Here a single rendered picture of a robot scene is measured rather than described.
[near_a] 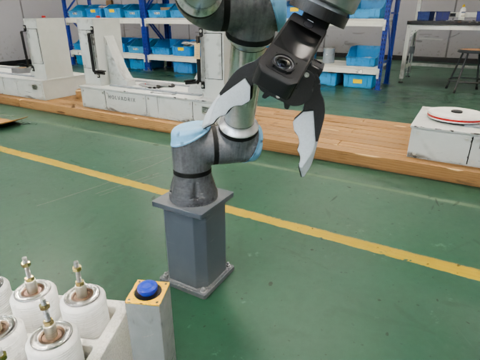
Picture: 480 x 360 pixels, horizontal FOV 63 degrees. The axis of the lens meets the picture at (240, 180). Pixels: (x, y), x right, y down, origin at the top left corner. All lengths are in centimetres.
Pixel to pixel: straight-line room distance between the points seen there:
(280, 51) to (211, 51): 241
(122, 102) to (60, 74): 105
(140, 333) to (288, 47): 63
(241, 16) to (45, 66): 340
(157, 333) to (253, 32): 67
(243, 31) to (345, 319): 85
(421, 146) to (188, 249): 156
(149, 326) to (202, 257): 44
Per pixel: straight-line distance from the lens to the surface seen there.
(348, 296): 133
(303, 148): 51
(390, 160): 235
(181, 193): 116
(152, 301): 80
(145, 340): 86
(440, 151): 238
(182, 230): 120
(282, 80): 40
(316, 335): 119
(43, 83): 417
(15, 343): 93
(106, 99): 352
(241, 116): 106
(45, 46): 419
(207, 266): 125
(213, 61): 282
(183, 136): 110
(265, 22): 91
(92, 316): 94
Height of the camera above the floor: 82
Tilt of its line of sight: 23 degrees down
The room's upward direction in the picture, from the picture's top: straight up
